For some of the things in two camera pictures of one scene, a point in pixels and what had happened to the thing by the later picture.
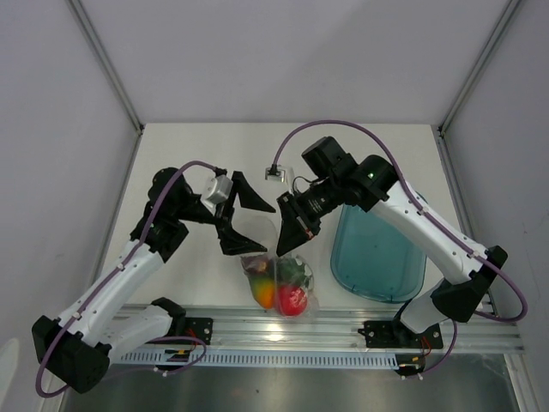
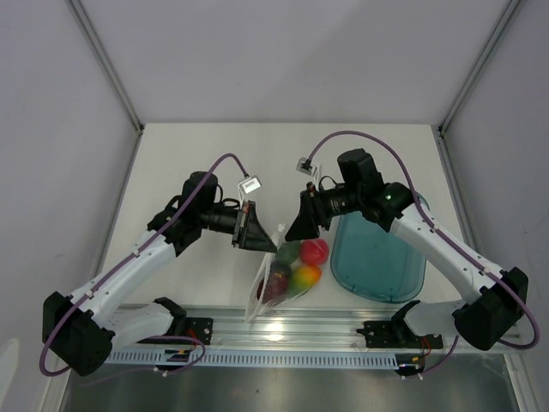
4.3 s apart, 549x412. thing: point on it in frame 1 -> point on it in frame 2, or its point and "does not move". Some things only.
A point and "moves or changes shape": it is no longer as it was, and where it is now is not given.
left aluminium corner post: [96, 43] does not move
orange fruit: [263, 290] -> [303, 278]
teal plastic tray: [370, 257] does not move
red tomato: [292, 300] -> [314, 251]
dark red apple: [256, 264] -> [272, 288]
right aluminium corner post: [506, 13] does not move
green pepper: [289, 272] moves or changes shape
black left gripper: [233, 242] -> [248, 232]
